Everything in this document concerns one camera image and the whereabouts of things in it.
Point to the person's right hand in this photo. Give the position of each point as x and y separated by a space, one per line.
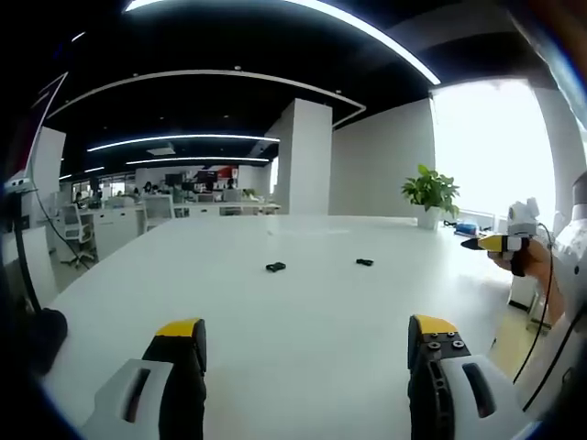
536 262

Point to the white office desk row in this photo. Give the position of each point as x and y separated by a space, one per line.
183 208

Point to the black plastic buckle socket part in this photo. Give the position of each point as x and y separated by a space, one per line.
275 266

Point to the black plastic buckle prong part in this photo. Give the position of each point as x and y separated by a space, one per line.
365 261

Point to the white stool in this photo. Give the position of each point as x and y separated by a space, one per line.
523 291

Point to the black curved stand pole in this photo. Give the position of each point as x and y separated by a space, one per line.
23 256

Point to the black stand base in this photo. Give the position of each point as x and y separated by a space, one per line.
43 337

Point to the white office chair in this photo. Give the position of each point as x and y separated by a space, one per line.
75 234

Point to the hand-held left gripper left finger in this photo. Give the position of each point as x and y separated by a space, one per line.
176 366

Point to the long ceiling light strip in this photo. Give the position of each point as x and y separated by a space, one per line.
293 27

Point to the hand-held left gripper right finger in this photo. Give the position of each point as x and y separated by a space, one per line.
435 366

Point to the person's white shirt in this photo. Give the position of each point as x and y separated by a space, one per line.
575 256

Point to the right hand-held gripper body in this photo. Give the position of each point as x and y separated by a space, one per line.
523 222

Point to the green potted plant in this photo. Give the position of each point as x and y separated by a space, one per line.
431 192

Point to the blue box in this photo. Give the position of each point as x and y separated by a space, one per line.
467 226

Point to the grey camera on stand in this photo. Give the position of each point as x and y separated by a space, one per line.
20 184

